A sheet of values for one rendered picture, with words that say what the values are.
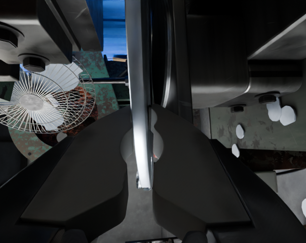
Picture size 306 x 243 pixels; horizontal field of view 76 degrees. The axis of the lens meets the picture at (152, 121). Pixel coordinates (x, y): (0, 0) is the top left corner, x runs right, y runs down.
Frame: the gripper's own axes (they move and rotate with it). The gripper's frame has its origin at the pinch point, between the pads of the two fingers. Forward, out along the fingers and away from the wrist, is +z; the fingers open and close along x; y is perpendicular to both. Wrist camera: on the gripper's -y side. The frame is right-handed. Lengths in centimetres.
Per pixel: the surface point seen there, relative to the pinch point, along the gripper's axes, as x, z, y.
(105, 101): -34, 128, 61
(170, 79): 2.1, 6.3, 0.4
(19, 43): -13.3, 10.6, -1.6
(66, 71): -40, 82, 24
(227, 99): 9.0, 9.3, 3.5
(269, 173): 27.4, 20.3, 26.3
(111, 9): -40, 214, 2
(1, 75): -21.3, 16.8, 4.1
